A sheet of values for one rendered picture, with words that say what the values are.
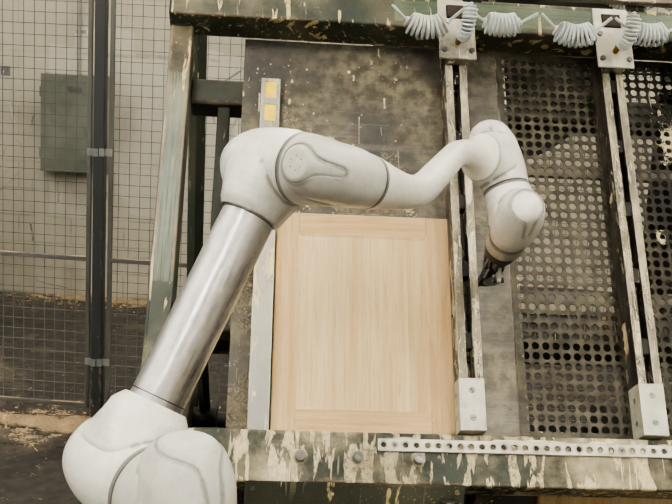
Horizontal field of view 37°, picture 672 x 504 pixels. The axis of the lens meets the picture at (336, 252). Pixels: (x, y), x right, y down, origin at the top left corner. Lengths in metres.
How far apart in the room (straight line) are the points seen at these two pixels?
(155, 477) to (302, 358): 0.89
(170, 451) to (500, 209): 0.90
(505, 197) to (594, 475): 0.71
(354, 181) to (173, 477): 0.57
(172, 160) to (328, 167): 0.94
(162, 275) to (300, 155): 0.84
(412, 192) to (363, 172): 0.16
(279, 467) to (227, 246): 0.69
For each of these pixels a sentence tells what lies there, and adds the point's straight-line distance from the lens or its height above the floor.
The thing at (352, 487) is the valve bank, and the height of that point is 0.80.
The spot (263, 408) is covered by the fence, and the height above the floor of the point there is 0.94.
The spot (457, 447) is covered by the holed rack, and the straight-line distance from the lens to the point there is 2.35.
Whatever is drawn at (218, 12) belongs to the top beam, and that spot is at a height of 1.86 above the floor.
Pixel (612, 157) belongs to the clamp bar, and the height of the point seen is 1.54.
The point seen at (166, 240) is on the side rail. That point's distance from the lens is 2.47.
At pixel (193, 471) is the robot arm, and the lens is 1.57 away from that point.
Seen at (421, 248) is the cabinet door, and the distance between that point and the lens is 2.53.
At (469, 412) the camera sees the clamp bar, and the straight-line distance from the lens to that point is 2.36.
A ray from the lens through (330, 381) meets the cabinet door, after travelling 2.39.
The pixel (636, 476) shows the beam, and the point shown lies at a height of 0.83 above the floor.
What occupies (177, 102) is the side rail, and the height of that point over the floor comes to 1.62.
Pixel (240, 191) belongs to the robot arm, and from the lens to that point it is 1.80.
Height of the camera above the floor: 1.70
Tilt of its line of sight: 10 degrees down
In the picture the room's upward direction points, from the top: 3 degrees clockwise
